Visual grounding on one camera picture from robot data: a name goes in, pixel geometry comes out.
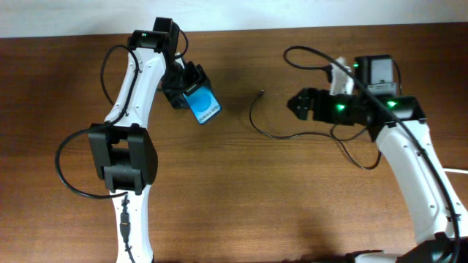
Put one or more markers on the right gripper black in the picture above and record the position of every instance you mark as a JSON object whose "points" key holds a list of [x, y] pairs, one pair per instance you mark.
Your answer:
{"points": [[308, 94]]}

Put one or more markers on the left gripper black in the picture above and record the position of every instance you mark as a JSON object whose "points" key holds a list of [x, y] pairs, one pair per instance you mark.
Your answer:
{"points": [[198, 77]]}

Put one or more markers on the blue Galaxy smartphone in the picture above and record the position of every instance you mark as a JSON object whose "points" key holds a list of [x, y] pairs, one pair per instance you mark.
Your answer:
{"points": [[203, 104]]}

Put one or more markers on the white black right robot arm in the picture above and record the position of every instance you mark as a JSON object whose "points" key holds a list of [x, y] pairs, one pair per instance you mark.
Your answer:
{"points": [[366, 94]]}

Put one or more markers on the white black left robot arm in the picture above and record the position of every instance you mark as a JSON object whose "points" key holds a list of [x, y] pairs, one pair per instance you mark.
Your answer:
{"points": [[124, 156]]}

